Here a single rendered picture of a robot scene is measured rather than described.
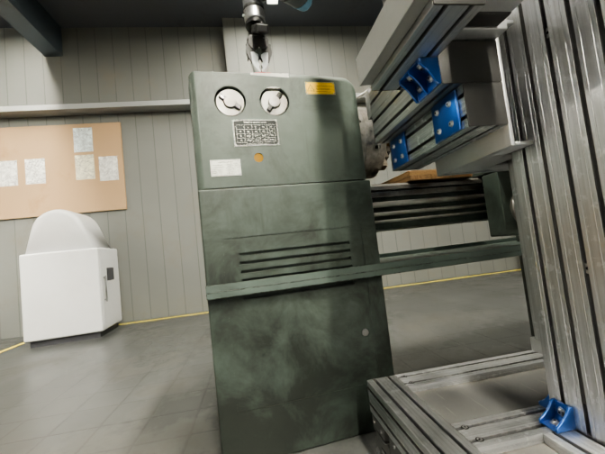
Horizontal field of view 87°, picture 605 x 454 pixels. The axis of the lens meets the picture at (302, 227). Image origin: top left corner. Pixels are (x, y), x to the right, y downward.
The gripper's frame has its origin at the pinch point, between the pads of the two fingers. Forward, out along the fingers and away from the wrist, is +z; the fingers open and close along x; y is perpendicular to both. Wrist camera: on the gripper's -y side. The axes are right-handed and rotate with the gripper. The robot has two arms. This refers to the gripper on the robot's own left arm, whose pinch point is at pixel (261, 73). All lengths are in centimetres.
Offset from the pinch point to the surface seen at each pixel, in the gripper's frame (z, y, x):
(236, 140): 25.5, -3.8, 11.3
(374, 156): 29, 10, -45
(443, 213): 55, 8, -73
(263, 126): 20.8, -3.7, 1.9
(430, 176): 40, 4, -66
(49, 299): 86, 241, 181
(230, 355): 94, -4, 19
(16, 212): -12, 323, 246
